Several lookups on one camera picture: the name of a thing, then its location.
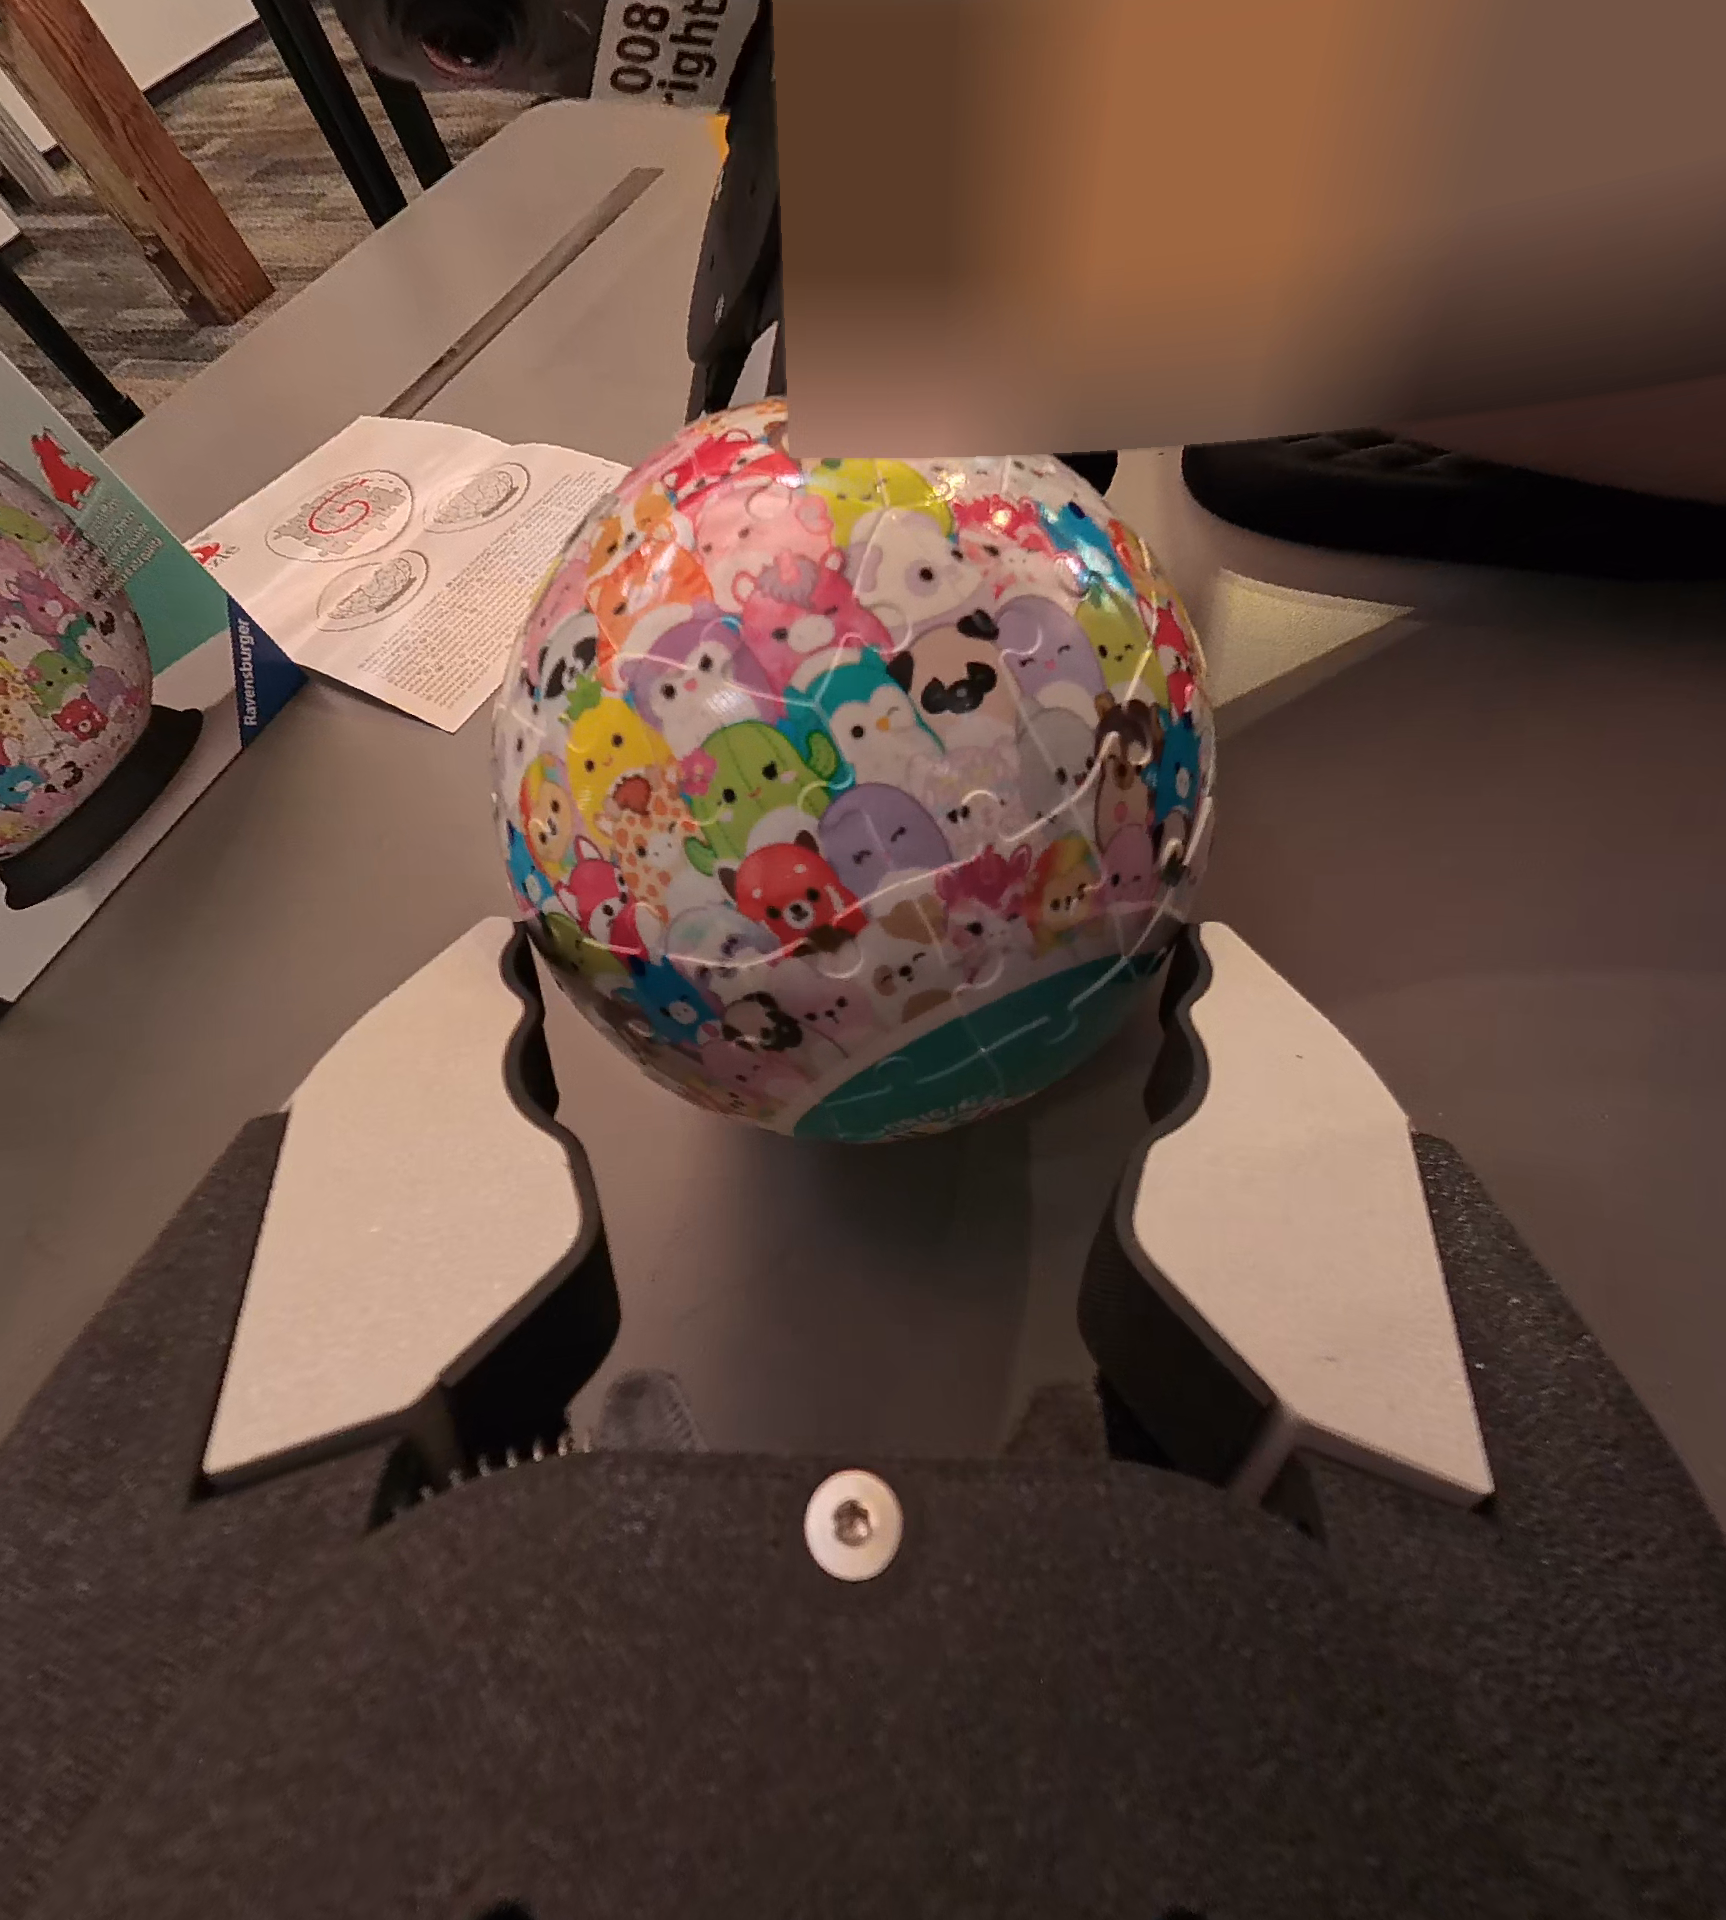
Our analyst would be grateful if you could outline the wooden post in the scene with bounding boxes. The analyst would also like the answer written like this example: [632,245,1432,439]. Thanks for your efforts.
[0,0,279,323]

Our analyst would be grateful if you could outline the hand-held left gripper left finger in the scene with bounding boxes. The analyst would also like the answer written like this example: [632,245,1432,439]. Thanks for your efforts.
[200,914,622,1493]

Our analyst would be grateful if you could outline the colourful cardboard puzzle box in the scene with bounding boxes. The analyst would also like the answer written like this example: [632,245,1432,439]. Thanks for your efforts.
[0,270,310,1128]

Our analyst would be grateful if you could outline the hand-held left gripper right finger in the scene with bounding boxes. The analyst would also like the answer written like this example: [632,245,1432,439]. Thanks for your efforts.
[1077,918,1499,1509]

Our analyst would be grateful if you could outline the person's right forearm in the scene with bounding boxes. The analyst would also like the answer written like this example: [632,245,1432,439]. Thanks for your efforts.
[1389,360,1726,523]

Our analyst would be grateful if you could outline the folded white instruction leaflet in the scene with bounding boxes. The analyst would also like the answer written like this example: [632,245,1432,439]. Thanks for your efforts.
[184,413,637,738]

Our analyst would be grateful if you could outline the colourful puzzle ball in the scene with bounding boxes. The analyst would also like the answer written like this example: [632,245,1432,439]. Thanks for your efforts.
[492,401,1222,1150]

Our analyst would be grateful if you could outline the black mesh pad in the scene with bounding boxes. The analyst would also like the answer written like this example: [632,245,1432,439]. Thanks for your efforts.
[1181,425,1726,579]

